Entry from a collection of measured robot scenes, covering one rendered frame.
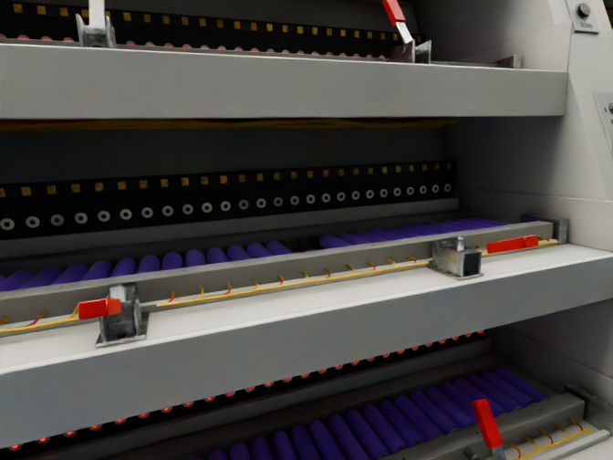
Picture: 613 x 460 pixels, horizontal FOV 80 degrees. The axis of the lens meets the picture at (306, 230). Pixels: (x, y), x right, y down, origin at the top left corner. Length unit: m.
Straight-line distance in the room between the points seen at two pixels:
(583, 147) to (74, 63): 0.47
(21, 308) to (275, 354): 0.17
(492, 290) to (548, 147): 0.22
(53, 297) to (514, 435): 0.42
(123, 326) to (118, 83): 0.16
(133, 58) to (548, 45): 0.42
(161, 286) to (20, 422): 0.11
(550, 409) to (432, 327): 0.20
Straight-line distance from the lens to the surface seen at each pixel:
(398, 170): 0.50
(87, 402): 0.27
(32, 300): 0.31
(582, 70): 0.53
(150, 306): 0.29
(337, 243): 0.38
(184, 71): 0.30
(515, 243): 0.30
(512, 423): 0.46
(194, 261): 0.34
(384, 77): 0.35
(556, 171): 0.51
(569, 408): 0.50
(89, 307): 0.19
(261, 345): 0.26
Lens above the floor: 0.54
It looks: 9 degrees up
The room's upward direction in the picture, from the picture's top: 9 degrees counter-clockwise
